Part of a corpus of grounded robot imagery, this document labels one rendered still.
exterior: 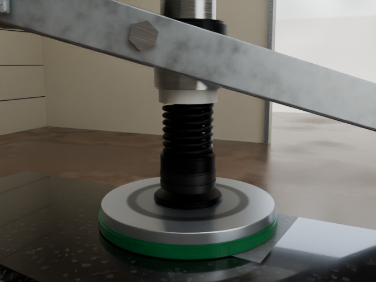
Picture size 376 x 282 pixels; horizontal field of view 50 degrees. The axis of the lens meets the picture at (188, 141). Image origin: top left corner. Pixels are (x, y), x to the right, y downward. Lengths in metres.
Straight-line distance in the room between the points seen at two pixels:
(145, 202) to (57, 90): 6.38
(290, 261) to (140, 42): 0.26
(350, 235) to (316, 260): 0.08
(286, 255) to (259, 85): 0.18
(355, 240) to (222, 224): 0.15
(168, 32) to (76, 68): 6.17
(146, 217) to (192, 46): 0.19
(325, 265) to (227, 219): 0.11
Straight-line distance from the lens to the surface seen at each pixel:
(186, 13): 0.45
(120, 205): 0.49
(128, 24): 0.41
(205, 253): 0.42
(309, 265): 0.43
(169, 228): 0.42
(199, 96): 0.45
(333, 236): 0.50
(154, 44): 0.41
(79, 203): 0.59
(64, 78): 6.75
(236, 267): 0.41
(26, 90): 6.75
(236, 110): 5.39
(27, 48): 6.80
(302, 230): 0.50
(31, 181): 0.72
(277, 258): 0.43
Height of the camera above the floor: 1.01
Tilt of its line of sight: 11 degrees down
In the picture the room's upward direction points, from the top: straight up
